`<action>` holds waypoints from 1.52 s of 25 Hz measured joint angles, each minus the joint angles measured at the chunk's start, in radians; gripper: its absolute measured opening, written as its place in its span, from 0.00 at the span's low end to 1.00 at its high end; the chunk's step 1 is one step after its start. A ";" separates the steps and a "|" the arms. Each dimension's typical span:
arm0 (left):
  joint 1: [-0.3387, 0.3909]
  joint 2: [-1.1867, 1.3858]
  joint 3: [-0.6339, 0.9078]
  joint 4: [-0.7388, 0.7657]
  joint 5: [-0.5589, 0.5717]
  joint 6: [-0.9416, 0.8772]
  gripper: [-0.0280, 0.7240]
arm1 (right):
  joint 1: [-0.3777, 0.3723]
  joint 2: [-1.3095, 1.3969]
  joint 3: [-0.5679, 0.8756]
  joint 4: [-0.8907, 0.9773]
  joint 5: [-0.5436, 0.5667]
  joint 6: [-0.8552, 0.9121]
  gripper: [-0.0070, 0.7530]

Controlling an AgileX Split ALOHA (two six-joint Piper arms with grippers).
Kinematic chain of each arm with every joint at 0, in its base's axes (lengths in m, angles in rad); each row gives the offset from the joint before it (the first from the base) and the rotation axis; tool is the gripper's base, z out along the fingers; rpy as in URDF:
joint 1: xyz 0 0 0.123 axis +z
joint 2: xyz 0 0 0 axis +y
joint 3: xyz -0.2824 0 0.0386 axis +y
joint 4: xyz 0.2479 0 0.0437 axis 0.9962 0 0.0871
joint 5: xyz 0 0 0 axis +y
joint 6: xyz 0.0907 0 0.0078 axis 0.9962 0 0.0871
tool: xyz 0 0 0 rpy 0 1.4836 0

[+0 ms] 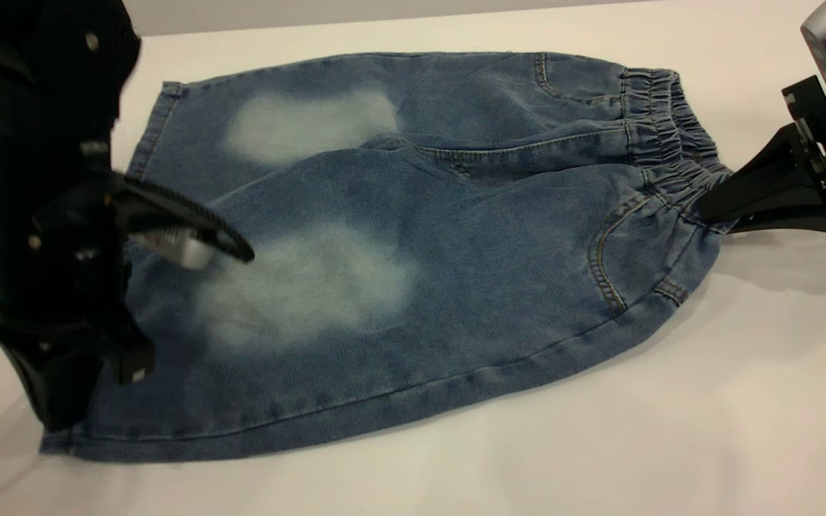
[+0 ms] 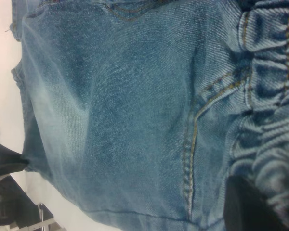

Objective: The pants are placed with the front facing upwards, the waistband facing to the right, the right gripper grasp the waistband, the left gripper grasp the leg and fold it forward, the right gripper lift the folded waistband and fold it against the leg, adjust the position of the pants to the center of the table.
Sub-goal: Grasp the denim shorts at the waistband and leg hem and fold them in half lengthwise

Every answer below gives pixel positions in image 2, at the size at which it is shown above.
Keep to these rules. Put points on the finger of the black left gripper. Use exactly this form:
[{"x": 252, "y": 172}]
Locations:
[
  {"x": 4, "y": 170},
  {"x": 4, "y": 155}
]

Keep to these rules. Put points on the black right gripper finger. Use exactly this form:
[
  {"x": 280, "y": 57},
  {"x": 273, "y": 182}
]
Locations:
[{"x": 248, "y": 211}]

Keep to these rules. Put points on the blue denim shorts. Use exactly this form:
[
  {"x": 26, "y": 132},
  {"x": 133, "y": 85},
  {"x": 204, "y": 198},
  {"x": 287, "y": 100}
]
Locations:
[{"x": 135, "y": 108}]

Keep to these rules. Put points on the silver metal frame post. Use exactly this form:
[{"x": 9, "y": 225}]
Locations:
[{"x": 41, "y": 211}]

